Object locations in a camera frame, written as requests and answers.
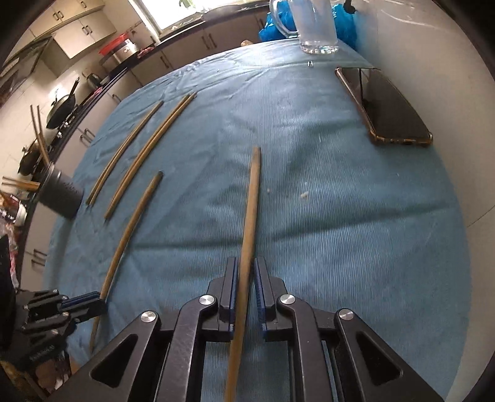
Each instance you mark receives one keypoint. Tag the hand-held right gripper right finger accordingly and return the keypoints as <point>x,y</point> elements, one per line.
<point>263,301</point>

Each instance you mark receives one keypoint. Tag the silver rice cooker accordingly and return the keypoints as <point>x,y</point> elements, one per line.
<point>125,52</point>

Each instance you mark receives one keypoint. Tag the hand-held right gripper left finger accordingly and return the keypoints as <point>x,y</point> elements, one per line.
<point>228,301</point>

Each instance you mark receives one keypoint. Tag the clear glass mug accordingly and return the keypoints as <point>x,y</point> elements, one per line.
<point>315,27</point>

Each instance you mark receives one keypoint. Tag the dark kettle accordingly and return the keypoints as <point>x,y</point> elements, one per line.
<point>92,80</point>

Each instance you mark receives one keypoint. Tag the black wok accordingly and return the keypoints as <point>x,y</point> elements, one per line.
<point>60,108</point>

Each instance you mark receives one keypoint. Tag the smartphone in brown case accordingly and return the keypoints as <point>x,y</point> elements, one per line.
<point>394,108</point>

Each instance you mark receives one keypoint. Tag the blue plastic bag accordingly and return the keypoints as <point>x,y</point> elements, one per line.
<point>346,23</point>

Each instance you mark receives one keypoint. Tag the dark grey chopstick holder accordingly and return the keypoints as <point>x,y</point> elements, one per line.
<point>62,193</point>

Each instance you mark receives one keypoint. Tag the black kitchen countertop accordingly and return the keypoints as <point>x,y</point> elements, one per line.
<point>181,33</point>

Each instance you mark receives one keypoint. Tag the kitchen window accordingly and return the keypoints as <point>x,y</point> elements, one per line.
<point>162,11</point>

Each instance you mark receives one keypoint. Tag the bundle of wooden chopsticks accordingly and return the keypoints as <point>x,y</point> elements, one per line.
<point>181,54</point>

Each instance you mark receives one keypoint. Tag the red plastic basin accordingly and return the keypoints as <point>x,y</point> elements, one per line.
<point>114,44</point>

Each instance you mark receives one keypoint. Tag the gas stove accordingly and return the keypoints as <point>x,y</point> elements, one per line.
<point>58,133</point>

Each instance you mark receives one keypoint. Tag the white bowl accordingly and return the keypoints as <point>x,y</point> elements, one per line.
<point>20,216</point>

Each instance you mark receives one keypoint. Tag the beige upper kitchen cabinets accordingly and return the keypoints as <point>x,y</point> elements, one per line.
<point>77,42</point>

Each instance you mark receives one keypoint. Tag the steel range hood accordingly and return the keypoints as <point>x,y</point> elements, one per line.
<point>23,65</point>

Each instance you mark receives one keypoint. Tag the blue table cloth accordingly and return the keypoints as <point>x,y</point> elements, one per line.
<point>328,232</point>

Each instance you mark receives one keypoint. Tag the steel pot with lid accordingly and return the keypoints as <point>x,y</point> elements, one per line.
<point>29,160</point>

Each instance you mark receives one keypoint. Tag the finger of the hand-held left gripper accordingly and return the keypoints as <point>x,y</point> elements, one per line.
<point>83,313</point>
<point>81,298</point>

